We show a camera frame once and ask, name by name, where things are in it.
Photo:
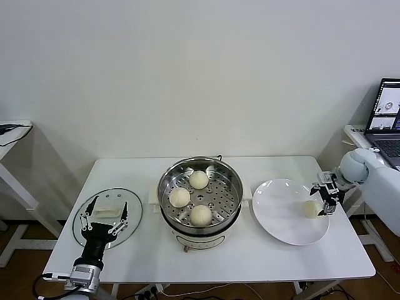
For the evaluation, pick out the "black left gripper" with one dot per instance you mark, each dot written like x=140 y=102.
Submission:
x=97 y=239

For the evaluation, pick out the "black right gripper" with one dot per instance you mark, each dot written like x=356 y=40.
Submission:
x=329 y=193

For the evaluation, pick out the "white steamed baozi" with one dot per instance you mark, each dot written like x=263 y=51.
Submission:
x=198 y=180
x=200 y=215
x=179 y=197
x=310 y=209

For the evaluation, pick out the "round glass pot lid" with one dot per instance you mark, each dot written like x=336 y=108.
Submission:
x=131 y=206

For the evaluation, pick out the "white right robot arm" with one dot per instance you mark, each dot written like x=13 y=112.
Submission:
x=353 y=168

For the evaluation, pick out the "stainless steel steamer pot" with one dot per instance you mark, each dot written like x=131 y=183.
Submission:
x=200 y=240

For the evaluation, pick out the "perforated steel steamer basket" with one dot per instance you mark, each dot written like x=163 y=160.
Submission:
x=218 y=178

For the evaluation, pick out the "round white plate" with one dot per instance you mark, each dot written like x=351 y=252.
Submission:
x=275 y=212

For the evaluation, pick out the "white side table with laptop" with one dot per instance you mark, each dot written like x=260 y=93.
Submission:
x=354 y=134

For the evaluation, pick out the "grey open laptop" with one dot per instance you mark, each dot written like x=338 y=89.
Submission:
x=387 y=143

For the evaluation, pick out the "white power strip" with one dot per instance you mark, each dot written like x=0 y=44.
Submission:
x=150 y=291

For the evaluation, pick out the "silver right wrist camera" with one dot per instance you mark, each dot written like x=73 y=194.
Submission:
x=326 y=178

